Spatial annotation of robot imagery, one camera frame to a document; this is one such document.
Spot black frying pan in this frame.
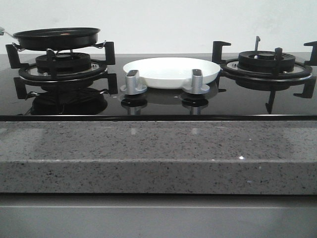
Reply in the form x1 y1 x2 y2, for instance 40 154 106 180
12 27 100 51

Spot left black burner grate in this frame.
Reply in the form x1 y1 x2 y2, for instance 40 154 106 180
6 41 115 83

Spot white round plate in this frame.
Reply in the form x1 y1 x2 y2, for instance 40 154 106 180
123 57 220 89

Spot right black burner head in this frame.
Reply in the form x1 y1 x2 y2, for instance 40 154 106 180
238 51 295 73

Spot right silver stove knob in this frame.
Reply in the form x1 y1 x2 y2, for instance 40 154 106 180
182 69 210 95

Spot left silver stove knob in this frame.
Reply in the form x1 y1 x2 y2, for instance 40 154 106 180
120 70 147 95

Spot right black burner grate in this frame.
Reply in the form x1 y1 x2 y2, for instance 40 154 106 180
212 36 317 114

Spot left black burner head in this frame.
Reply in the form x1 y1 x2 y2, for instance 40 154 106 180
35 53 92 74

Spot black burner grate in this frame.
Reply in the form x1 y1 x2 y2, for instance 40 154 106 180
6 41 115 83
212 36 317 114

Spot black glass stove top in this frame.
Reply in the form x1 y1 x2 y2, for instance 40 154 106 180
0 54 317 121

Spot grey cabinet front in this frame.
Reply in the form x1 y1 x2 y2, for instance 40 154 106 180
0 194 317 238

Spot black burner head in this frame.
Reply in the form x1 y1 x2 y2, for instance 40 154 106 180
35 53 92 74
238 51 295 73

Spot wire pan support ring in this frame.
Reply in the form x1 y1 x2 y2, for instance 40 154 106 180
12 40 107 56

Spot silver stove knob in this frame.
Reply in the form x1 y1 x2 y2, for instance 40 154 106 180
182 69 210 95
120 70 147 95

